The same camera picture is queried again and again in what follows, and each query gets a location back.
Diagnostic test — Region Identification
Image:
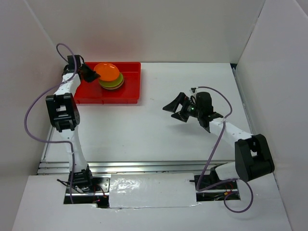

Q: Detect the green plate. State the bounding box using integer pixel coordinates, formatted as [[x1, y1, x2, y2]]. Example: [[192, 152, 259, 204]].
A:
[[98, 73, 124, 89]]

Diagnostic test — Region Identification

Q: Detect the white foil cover plate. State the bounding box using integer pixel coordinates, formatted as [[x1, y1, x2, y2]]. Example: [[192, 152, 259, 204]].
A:
[[109, 173, 197, 208]]

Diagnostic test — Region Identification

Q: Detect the red plastic bin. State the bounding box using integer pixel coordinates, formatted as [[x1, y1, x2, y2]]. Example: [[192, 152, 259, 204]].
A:
[[74, 62, 141, 104]]

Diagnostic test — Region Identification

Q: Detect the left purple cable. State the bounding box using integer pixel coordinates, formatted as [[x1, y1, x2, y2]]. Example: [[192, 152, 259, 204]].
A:
[[24, 43, 84, 205]]

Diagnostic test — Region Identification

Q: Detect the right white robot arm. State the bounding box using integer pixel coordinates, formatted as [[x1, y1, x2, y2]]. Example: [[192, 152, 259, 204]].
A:
[[163, 92, 275, 189]]

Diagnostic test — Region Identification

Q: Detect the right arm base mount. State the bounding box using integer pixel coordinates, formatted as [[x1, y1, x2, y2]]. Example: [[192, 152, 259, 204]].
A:
[[196, 167, 240, 202]]

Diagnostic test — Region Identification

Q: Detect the orange plate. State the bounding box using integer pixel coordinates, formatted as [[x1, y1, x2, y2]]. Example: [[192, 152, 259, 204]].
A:
[[94, 62, 120, 82], [102, 85, 122, 90]]

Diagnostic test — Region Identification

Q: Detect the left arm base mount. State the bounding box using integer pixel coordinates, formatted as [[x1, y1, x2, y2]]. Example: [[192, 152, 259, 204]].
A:
[[56, 176, 110, 208]]

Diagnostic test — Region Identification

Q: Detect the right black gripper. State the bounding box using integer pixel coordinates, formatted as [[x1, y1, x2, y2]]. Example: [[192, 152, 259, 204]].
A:
[[163, 92, 203, 122]]

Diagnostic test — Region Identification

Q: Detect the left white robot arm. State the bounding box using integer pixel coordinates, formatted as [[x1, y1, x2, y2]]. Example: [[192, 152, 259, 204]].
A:
[[45, 55, 99, 192]]

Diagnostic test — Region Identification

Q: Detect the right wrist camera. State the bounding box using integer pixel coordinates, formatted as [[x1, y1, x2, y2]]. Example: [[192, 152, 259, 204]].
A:
[[190, 88, 197, 104]]

